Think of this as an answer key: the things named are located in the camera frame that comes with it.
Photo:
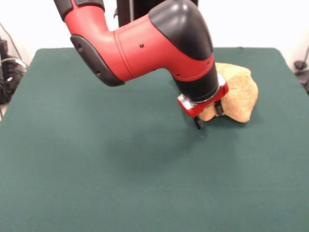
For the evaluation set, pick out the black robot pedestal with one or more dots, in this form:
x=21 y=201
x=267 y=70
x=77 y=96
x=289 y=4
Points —
x=125 y=12

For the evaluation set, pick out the black plug adapter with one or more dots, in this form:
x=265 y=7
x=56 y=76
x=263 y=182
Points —
x=299 y=65

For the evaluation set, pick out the orange terry towel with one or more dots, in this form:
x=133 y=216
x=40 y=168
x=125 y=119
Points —
x=241 y=96

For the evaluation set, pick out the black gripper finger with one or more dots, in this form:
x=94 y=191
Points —
x=219 y=109
x=199 y=123

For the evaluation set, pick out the dark green table cloth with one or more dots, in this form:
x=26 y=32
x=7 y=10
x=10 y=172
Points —
x=96 y=157

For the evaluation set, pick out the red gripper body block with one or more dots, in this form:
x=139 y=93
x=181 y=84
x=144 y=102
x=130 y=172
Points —
x=190 y=111

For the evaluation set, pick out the black power strip red switch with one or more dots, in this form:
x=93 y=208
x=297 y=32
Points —
x=3 y=48

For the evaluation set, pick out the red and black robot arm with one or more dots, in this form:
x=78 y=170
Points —
x=144 y=55

